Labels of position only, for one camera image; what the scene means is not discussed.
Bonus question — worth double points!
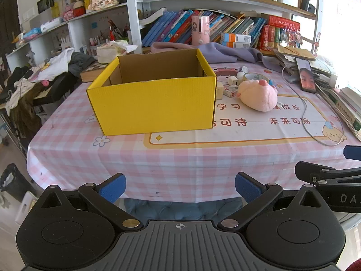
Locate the pink cartoon device box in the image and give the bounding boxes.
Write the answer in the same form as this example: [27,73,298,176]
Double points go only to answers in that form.
[192,15,211,46]

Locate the dark grey garment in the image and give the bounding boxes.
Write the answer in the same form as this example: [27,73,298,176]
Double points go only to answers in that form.
[68,52,96,77]

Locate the black trash bin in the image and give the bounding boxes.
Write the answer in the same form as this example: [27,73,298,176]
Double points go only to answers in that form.
[0,163,37,202]

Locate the white shirt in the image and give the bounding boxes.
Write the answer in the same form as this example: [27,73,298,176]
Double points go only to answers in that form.
[31,48,75,82]

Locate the blue tissue packet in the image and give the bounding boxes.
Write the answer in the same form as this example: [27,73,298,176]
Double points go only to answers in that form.
[23,28,42,40]

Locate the cluster of pens and brushes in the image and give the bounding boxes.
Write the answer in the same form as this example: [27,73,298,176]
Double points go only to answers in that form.
[89,20,131,47]

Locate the small white box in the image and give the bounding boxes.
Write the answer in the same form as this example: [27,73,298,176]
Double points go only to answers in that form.
[223,85,240,97]

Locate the white flat pack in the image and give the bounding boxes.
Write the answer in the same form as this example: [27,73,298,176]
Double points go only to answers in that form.
[41,17,64,33]

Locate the cream tissue box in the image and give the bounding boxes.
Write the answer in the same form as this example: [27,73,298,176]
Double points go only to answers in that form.
[97,40,138,63]

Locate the stack of books and papers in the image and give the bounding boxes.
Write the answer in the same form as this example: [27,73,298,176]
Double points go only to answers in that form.
[310,56,361,142]

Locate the brown paper envelopes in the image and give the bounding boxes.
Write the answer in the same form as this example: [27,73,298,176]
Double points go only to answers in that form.
[275,44,317,62]

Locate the row of colourful books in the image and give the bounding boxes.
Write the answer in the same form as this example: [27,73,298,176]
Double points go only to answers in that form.
[142,9,267,48]

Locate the red thick dictionary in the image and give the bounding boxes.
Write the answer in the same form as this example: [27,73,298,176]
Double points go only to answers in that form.
[261,14,301,33]

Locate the colourful character keychains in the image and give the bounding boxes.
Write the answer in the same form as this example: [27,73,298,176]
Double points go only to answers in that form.
[280,25,302,47]

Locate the pink cloth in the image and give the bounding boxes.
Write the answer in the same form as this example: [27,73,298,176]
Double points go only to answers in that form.
[150,42,195,54]

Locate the white bookshelf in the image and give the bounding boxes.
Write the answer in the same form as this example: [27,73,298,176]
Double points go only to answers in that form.
[6,0,322,71]

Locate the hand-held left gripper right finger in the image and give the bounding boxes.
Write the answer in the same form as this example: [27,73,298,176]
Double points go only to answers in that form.
[217,172,329,232]

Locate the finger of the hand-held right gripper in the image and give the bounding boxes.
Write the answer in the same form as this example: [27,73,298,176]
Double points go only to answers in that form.
[343,145,361,161]
[295,161,361,188]

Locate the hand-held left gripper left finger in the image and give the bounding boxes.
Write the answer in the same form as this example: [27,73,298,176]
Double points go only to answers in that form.
[34,173,143,232]

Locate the wooden checkered box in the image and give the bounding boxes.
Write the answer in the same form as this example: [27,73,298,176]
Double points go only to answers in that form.
[80,62,110,83]

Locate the orange white small carton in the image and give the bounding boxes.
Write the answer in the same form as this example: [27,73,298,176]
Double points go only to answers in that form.
[220,32,251,43]
[221,42,250,49]

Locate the black smartphone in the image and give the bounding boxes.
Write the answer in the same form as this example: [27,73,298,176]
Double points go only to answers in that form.
[295,57,317,94]

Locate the white charging cable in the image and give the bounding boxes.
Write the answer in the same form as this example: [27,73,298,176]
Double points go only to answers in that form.
[281,63,345,147]

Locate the brown coat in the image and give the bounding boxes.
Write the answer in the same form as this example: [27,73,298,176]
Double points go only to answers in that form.
[10,89,43,137]

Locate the purple cloth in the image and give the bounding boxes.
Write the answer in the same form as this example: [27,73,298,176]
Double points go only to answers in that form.
[197,42,282,72]

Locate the open white book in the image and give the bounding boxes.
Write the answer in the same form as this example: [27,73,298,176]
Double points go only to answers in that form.
[139,7,170,26]

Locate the black picture frame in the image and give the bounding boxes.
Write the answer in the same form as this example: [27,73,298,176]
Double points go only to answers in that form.
[37,0,55,14]

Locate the pink plush toy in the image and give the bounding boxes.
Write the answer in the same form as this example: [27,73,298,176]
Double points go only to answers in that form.
[236,79,279,112]

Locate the yellow cardboard box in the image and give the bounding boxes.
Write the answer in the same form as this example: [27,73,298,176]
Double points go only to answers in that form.
[86,48,218,136]

